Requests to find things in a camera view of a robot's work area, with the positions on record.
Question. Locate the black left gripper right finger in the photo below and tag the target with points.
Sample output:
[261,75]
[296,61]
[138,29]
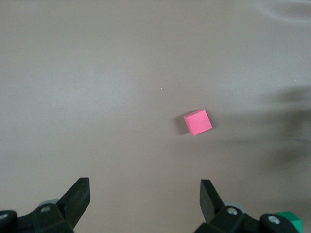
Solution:
[211,208]

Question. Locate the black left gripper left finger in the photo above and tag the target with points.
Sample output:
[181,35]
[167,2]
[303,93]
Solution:
[73,206]

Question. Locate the green foam cube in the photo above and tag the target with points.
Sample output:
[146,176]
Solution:
[294,222]

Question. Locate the pink-red foam cube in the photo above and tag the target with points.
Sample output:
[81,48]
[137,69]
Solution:
[198,122]

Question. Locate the brown table mat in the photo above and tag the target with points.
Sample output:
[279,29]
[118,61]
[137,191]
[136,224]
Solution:
[97,97]

